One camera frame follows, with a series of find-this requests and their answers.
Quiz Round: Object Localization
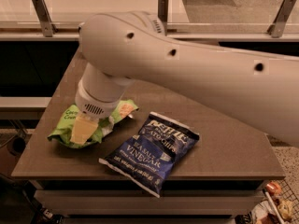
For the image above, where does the blue salt vinegar chip bag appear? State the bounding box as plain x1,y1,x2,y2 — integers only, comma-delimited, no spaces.
99,112,200,198

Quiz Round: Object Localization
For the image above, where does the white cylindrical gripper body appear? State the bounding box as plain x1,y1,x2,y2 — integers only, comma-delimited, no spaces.
75,63,134,119

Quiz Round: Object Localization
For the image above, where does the green rice chip bag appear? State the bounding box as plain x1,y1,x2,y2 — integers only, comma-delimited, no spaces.
48,99,138,149

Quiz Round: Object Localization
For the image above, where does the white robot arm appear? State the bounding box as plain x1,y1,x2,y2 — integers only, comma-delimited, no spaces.
75,11,299,146

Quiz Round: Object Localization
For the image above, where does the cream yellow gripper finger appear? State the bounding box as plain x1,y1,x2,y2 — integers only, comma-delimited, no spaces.
70,112,99,146

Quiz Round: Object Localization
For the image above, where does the metal railing bracket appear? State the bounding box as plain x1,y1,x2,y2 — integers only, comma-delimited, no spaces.
267,0,297,38
158,0,169,33
31,0,55,37

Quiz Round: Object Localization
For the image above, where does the wire basket with snacks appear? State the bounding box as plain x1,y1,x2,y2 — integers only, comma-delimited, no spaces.
235,180,299,224

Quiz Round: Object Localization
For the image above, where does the left metal railing bracket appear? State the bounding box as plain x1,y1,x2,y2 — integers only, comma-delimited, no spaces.
31,0,55,37

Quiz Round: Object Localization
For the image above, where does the middle metal railing bracket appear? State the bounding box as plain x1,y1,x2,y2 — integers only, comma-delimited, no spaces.
158,0,169,33

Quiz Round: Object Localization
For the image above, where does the right metal railing bracket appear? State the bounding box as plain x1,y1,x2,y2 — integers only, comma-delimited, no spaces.
267,0,297,38

